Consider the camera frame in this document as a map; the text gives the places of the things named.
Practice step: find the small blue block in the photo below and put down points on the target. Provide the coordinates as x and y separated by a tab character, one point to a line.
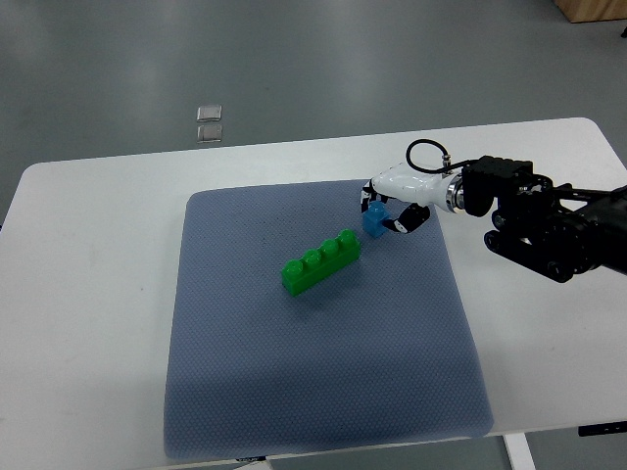
373	218

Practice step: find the wooden box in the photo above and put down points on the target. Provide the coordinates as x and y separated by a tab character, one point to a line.
590	11

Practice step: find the metal floor plate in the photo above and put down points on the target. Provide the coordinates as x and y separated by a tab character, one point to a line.
207	113
209	133

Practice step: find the long green block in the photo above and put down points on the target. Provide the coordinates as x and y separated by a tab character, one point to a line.
315	265

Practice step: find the upper metal floor plate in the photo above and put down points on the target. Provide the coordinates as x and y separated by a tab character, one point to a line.
207	113

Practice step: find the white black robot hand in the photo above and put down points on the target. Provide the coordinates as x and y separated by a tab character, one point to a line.
419	189

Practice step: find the white table leg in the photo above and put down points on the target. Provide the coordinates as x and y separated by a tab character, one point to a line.
518	452

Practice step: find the black table control panel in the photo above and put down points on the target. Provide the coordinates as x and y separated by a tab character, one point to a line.
602	429

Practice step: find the lower metal floor plate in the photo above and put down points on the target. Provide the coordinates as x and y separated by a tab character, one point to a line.
209	133

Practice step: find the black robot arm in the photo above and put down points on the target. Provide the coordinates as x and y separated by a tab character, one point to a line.
556	231

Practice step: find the blue-grey mesh mat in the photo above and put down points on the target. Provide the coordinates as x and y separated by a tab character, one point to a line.
378	353

